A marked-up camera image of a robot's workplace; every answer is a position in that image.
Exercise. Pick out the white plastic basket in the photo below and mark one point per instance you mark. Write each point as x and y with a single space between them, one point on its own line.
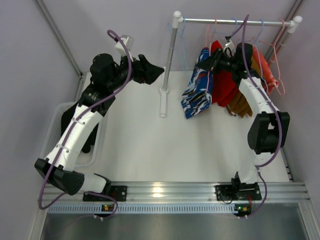
53 135

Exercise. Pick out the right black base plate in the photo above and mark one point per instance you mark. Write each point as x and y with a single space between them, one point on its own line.
228 193

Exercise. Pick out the red garment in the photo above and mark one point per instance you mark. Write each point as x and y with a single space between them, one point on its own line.
224 89

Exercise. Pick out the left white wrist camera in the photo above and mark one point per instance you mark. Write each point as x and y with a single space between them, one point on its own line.
128 41

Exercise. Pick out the aluminium mounting rail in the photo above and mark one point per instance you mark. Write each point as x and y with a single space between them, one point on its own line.
205 192

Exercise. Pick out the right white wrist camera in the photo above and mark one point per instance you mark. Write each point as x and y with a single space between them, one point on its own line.
229 46

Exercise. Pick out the grey slotted cable duct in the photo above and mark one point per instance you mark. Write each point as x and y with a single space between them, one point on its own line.
148 208

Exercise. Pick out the silver clothes rack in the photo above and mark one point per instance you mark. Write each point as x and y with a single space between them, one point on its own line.
291 26

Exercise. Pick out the pink hanger with red garment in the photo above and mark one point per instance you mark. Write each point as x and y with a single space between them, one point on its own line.
213 33

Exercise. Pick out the blue white patterned shorts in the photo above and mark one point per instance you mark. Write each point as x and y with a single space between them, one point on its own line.
198 95

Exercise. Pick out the black trousers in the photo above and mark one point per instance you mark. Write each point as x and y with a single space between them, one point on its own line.
65 120

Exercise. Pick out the coral orange garment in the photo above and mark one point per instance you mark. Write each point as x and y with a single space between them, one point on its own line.
272 82

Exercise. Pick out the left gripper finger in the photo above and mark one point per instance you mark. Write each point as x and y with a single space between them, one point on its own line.
145 64
152 74

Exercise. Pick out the light blue wire hanger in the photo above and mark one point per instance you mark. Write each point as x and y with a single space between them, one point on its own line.
182 53

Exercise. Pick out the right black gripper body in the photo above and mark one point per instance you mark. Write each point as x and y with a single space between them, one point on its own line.
216 61

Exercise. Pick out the brown garment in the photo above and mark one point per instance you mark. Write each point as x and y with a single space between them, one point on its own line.
237 104

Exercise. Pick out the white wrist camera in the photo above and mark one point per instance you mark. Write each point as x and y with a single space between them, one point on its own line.
229 46
128 41

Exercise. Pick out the empty pink hanger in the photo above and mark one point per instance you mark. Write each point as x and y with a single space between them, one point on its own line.
274 60

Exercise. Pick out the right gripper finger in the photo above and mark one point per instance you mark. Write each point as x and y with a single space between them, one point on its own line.
214 57
206 67

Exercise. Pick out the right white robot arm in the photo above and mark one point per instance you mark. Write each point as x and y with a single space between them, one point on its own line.
268 132

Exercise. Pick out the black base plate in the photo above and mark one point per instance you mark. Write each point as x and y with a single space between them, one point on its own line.
228 193
118 193

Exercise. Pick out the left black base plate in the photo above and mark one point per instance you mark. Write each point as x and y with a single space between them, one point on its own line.
118 193

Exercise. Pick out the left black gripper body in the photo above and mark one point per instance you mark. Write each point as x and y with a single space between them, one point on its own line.
141 69

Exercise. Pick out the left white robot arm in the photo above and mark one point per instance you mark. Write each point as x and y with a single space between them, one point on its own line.
58 167

